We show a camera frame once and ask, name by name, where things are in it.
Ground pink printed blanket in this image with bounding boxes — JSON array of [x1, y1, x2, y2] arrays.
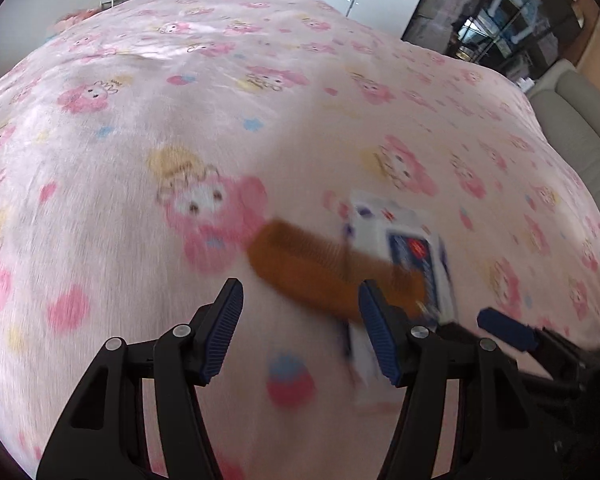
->
[[0, 0, 600, 480]]

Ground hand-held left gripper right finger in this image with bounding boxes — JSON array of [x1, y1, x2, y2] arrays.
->
[[358, 280, 563, 480]]

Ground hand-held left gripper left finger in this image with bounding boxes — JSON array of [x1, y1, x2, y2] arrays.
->
[[36, 278, 244, 480]]

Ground blue white toy arch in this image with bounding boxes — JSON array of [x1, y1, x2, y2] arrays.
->
[[490, 0, 551, 48]]

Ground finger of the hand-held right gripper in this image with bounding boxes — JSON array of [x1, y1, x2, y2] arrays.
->
[[437, 319, 481, 343], [477, 308, 583, 378]]

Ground brown wooden comb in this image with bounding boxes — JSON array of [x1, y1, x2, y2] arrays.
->
[[247, 219, 428, 321]]

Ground glass display cabinet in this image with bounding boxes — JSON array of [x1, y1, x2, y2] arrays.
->
[[402, 0, 581, 81]]

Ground blue white packet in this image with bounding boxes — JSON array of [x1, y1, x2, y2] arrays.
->
[[342, 191, 456, 397]]

